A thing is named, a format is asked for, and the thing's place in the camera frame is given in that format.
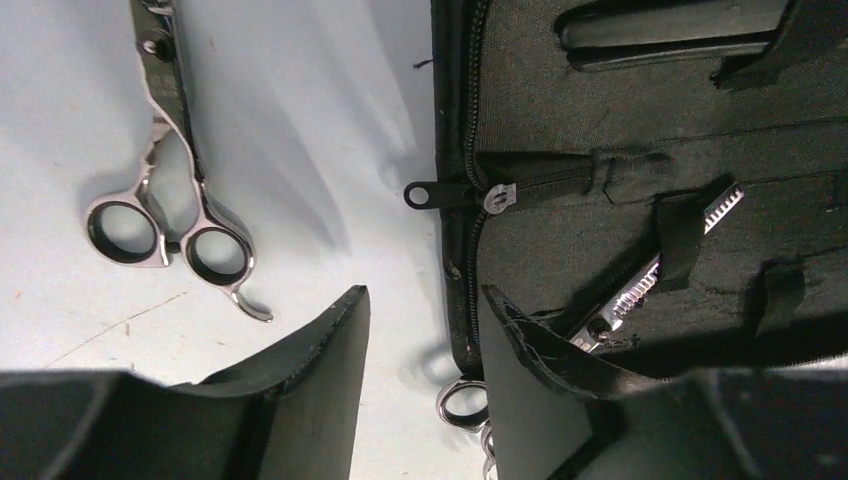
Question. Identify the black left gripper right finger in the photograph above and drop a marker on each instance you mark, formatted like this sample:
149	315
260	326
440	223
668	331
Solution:
558	412

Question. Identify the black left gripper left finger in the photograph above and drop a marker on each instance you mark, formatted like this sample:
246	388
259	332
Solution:
287	412

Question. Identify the silver thinning shears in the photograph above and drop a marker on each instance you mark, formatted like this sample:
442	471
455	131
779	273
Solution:
592	330

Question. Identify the black zippered tool case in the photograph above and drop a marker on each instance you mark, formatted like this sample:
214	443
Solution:
555	185

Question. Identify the black hair clips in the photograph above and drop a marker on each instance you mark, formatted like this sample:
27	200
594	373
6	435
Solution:
608	35

